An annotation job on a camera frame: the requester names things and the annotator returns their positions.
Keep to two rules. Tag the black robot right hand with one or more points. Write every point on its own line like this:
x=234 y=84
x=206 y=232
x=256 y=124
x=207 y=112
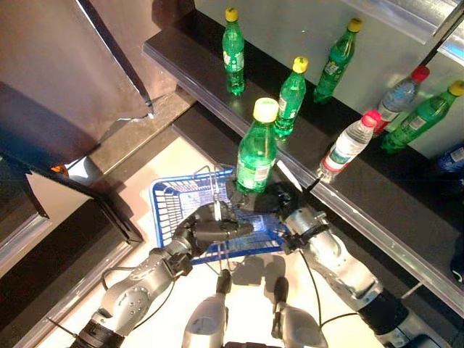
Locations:
x=275 y=199

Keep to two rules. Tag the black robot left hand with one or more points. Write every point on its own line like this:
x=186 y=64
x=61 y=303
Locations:
x=210 y=228

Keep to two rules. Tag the blue plastic shopping basket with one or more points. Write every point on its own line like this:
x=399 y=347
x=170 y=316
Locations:
x=166 y=210

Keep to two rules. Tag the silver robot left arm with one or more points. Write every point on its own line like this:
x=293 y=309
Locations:
x=134 y=290

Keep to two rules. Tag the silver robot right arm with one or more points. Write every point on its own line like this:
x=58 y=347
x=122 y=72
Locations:
x=337 y=261

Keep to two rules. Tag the black glossy bottle shelf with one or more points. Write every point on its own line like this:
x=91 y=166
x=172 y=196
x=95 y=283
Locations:
x=362 y=203

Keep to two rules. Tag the clear water bottle red cap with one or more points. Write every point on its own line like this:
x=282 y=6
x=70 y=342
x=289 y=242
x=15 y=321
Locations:
x=395 y=98
x=346 y=146

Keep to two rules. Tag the black robot right foot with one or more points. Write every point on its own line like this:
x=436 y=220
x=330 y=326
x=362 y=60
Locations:
x=281 y=290

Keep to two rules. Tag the silver robot left leg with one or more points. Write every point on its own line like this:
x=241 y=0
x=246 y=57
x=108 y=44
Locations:
x=204 y=322

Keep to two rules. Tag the black framed display counter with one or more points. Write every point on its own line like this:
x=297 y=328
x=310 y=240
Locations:
x=108 y=217

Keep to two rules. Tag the small orange object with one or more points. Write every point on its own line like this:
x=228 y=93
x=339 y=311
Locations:
x=59 y=169

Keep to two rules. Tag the brown cabinet with metal edge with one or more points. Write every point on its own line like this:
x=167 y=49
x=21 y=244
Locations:
x=54 y=72

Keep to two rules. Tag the clear plastic shelf price rail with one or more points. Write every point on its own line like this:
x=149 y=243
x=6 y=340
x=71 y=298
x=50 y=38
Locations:
x=203 y=99
x=380 y=240

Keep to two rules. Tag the silver shelf edge rail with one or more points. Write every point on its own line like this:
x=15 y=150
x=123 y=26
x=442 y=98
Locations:
x=406 y=18

